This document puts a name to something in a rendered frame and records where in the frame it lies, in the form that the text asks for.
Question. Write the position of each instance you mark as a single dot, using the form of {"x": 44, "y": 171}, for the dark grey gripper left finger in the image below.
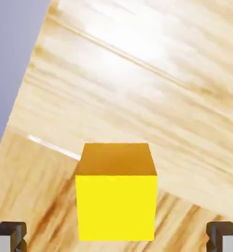
{"x": 9, "y": 232}

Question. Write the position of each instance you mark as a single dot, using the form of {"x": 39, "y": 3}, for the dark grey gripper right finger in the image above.
{"x": 224, "y": 232}

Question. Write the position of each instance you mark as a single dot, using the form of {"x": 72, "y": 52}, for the small yellow cube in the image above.
{"x": 116, "y": 204}

